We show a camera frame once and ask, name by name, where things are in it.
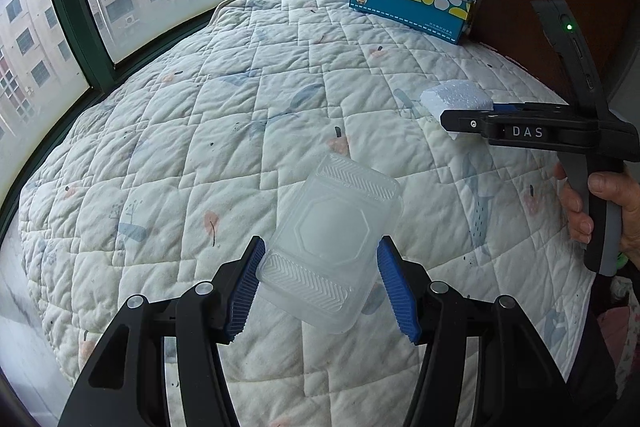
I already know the white foam block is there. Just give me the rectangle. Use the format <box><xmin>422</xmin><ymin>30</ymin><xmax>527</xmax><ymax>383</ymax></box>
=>
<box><xmin>420</xmin><ymin>79</ymin><xmax>494</xmax><ymax>122</ymax></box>

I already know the clear rectangular plastic box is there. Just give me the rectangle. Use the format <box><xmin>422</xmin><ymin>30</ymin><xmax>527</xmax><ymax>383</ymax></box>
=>
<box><xmin>256</xmin><ymin>153</ymin><xmax>402</xmax><ymax>334</ymax></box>

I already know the person's right hand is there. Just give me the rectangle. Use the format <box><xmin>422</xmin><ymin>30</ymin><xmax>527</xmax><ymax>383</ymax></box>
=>
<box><xmin>553</xmin><ymin>161</ymin><xmax>639</xmax><ymax>268</ymax></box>

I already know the blue yellow tissue box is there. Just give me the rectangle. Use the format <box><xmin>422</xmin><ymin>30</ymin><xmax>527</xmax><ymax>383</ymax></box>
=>
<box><xmin>349</xmin><ymin>0</ymin><xmax>472</xmax><ymax>43</ymax></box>

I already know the white quilted mattress pad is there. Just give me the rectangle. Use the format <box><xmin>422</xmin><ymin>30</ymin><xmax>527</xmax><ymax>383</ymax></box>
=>
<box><xmin>16</xmin><ymin>0</ymin><xmax>598</xmax><ymax>427</ymax></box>

